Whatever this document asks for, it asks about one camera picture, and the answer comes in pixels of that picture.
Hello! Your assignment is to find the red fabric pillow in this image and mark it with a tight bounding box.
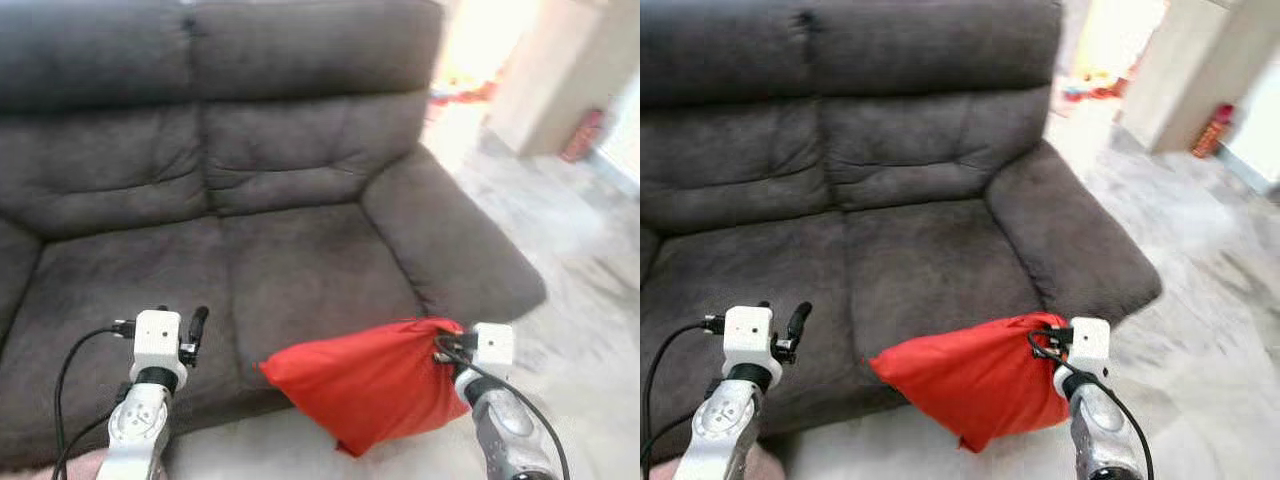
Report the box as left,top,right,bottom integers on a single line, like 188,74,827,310
868,312,1073,454
258,317,471,458

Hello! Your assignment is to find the dark grey fabric sofa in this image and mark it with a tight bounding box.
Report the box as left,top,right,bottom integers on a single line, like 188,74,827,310
0,0,549,471
640,0,1164,466

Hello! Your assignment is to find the small red fire extinguisher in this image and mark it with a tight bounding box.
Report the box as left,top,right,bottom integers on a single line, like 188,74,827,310
1190,103,1236,159
562,108,606,164

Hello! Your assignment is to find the light wooden cabinet panel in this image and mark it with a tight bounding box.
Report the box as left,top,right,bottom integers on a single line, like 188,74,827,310
1118,0,1271,156
485,0,641,158

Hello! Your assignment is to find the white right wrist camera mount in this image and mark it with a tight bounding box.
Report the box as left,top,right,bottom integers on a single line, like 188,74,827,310
455,322,516,386
1052,317,1113,396

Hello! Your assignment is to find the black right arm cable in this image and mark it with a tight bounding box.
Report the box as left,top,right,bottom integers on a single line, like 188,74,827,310
1028,322,1156,480
433,333,571,480

